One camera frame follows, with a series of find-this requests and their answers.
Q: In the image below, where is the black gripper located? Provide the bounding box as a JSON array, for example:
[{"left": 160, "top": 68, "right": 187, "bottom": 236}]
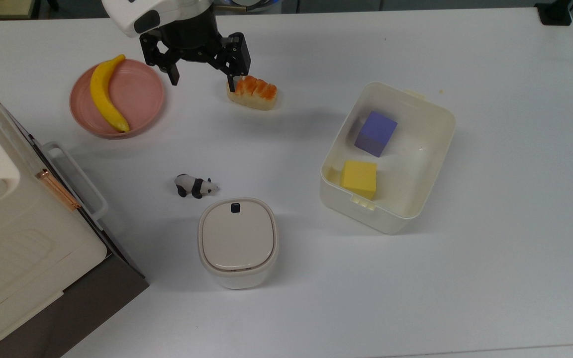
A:
[{"left": 140, "top": 12, "right": 251, "bottom": 92}]

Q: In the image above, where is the yellow foam cube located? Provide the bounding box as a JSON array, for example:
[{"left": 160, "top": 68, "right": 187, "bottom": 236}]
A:
[{"left": 340, "top": 160, "right": 378, "bottom": 201}]

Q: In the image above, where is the purple cube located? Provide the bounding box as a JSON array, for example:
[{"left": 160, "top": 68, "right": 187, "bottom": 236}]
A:
[{"left": 354, "top": 110, "right": 398, "bottom": 158}]

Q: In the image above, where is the white plastic box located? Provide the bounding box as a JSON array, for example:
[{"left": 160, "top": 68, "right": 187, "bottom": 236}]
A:
[{"left": 319, "top": 82, "right": 456, "bottom": 235}]

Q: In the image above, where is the pink plate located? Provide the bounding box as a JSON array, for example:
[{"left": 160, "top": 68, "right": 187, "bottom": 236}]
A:
[{"left": 69, "top": 59, "right": 166, "bottom": 139}]

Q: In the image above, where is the toy bread with orange topping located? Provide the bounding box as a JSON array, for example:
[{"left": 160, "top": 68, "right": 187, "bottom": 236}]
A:
[{"left": 226, "top": 76, "right": 278, "bottom": 111}]

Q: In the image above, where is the yellow toy banana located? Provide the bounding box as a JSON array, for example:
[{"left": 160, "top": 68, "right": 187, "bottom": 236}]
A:
[{"left": 90, "top": 54, "right": 131, "bottom": 133}]

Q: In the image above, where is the panda figurine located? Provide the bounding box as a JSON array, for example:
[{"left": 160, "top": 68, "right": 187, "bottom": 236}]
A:
[{"left": 174, "top": 173, "right": 219, "bottom": 200}]

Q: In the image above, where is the beige lidded bin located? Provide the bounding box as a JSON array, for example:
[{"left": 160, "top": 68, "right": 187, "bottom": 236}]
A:
[{"left": 197, "top": 197, "right": 280, "bottom": 290}]

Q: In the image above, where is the cream toy kitchen cabinet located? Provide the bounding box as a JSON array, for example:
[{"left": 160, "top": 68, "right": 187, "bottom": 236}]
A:
[{"left": 0, "top": 72, "right": 108, "bottom": 356}]

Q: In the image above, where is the black table clamp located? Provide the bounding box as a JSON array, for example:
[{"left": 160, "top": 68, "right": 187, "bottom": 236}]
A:
[{"left": 534, "top": 2, "right": 573, "bottom": 26}]

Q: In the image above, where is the white drawer handle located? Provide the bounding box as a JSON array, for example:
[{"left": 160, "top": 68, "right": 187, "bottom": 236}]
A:
[{"left": 43, "top": 142, "right": 109, "bottom": 222}]

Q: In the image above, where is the copper cabinet handle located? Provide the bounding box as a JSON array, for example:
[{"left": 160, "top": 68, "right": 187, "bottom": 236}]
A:
[{"left": 35, "top": 168, "right": 81, "bottom": 212}]

